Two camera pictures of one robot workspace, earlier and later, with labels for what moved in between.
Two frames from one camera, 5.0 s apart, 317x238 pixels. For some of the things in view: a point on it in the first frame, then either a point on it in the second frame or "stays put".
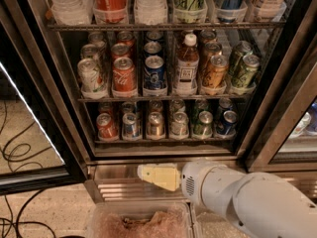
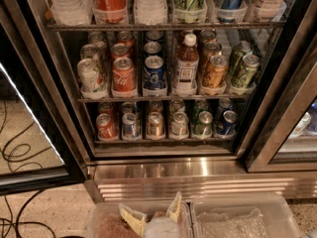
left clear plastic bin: (141, 219) stays put
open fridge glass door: (41, 145) stays put
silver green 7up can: (179, 127) stays put
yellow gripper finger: (164, 175) -> (158, 227)
